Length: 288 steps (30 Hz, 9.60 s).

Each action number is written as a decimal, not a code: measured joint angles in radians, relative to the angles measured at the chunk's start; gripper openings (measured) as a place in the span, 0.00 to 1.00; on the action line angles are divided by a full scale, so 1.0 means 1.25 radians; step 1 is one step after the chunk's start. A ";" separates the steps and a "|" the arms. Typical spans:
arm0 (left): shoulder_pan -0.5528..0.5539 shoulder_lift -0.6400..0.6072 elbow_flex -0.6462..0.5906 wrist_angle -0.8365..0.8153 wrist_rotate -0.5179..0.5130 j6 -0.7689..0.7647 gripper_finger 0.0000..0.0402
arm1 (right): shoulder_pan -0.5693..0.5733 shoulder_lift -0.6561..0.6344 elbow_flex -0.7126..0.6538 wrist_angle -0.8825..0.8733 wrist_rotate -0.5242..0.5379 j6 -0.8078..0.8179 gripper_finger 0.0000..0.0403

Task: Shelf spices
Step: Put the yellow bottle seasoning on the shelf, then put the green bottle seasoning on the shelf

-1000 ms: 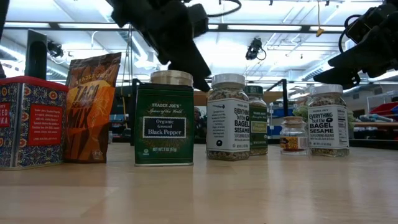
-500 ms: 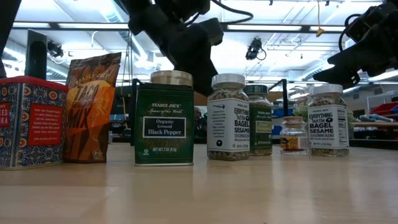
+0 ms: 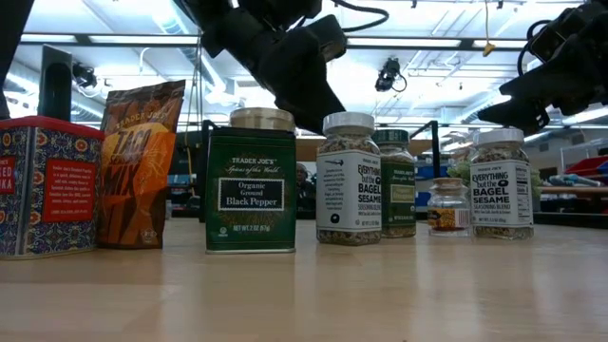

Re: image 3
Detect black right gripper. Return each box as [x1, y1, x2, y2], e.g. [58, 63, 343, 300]
[477, 18, 608, 137]

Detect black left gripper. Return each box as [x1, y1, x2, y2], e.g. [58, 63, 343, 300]
[176, 0, 347, 136]

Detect tan lid spice jar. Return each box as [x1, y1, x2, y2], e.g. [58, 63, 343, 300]
[229, 106, 296, 133]

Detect everything bagel seasoning jar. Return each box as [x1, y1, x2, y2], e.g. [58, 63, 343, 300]
[469, 128, 536, 241]
[315, 111, 383, 247]

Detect green black pepper tin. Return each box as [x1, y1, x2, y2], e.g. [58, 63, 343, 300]
[204, 125, 298, 255]

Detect green label spice jar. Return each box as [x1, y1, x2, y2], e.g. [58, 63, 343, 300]
[371, 128, 418, 239]

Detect orange taco seasoning mix packet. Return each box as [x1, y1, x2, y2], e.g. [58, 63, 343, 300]
[97, 79, 187, 251]

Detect smoked paprika tin red lid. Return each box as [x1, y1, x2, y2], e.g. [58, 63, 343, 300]
[0, 115, 105, 260]

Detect person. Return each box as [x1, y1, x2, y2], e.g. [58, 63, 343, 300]
[294, 161, 317, 220]

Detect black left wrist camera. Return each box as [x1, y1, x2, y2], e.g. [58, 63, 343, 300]
[308, 13, 349, 63]

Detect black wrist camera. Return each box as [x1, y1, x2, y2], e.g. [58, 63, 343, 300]
[528, 8, 586, 64]
[308, 13, 349, 63]

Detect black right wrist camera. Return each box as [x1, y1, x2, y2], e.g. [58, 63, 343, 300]
[528, 8, 586, 64]

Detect yellow hanging cord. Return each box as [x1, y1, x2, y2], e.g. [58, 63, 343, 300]
[482, 0, 497, 59]

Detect wire rack red bins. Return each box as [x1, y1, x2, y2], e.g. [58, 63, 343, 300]
[563, 154, 608, 185]

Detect black overhead camera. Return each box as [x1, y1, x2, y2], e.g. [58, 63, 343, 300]
[374, 57, 409, 93]

